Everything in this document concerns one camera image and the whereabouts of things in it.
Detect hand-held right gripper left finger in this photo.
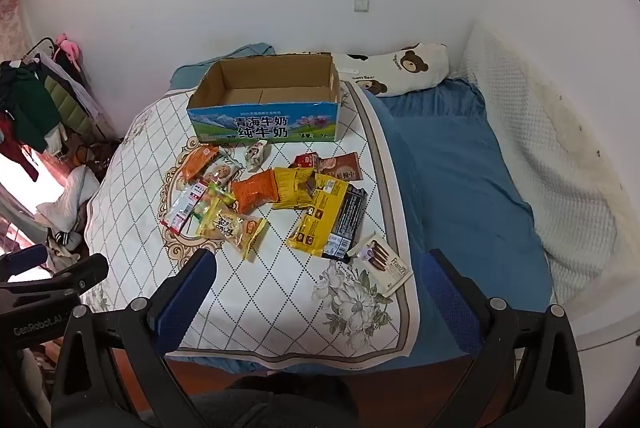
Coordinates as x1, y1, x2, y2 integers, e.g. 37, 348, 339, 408
50, 248, 218, 428

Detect small white snack packet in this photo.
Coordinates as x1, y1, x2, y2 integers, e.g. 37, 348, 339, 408
243, 141, 272, 172

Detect clear round cookie packet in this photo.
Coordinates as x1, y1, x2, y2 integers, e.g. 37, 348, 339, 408
202, 155, 243, 189

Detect brown bread snack packet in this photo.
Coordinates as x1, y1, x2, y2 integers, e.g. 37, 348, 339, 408
317, 152, 362, 183

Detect small red snack packet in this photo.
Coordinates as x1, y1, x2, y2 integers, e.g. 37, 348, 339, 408
290, 151, 321, 171

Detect cardboard box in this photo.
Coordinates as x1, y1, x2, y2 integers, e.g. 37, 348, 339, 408
186, 52, 343, 144

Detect yellow cookie packet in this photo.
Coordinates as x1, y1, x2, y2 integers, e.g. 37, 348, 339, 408
199, 200, 270, 260

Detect white textured blanket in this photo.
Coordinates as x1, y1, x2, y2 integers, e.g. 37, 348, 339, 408
460, 20, 640, 354

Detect white cloth pile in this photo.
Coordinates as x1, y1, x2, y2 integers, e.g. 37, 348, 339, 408
35, 165, 101, 259

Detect crinkled orange chips packet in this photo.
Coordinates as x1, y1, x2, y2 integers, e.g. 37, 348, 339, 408
231, 169, 280, 214

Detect bear print pillow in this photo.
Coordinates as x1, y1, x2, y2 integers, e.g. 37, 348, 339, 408
331, 42, 450, 98

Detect pink patterned curtain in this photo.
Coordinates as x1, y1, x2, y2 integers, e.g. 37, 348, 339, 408
0, 0, 32, 59

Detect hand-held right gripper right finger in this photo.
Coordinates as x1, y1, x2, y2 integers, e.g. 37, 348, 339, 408
421, 249, 587, 428

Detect red and white strip packet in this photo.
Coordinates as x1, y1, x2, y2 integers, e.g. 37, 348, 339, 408
160, 182, 211, 236

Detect person's dark trouser legs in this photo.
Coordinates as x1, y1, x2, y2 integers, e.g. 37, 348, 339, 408
192, 373, 361, 428

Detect blue bed sheet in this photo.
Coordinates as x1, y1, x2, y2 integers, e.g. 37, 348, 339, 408
360, 75, 553, 376

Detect olive puffer vest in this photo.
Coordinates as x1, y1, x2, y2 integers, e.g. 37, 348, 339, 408
44, 75, 96, 136

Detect dark red garment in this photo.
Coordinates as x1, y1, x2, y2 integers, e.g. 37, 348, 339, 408
0, 115, 40, 183

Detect crinkled yellow snack packet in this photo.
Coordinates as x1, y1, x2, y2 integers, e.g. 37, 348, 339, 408
272, 167, 316, 210

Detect smooth orange snack packet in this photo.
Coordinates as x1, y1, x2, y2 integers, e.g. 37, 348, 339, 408
181, 145, 221, 183

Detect long yellow biscuit packet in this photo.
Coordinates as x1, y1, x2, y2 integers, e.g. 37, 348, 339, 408
286, 173, 348, 256

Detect colourful candy ball packet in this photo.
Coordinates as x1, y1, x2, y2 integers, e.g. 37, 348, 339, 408
192, 182, 237, 229

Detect black clothes rack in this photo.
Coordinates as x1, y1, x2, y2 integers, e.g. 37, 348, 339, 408
25, 37, 118, 144

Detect long black biscuit packet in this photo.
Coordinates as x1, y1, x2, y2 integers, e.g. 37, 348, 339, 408
321, 183, 367, 264

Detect dark green jacket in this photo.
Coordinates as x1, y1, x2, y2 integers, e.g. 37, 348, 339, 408
2, 68, 61, 149

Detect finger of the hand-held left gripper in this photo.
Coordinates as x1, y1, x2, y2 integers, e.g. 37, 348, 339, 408
30, 252, 109, 296
0, 245, 49, 282

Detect white chocolate wafer packet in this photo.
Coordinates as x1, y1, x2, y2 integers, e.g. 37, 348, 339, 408
346, 233, 415, 296

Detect pink plush toy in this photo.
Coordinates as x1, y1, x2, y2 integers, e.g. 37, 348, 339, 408
54, 33, 83, 71

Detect blue folded towel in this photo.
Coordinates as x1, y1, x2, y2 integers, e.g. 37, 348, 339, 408
169, 42, 277, 91

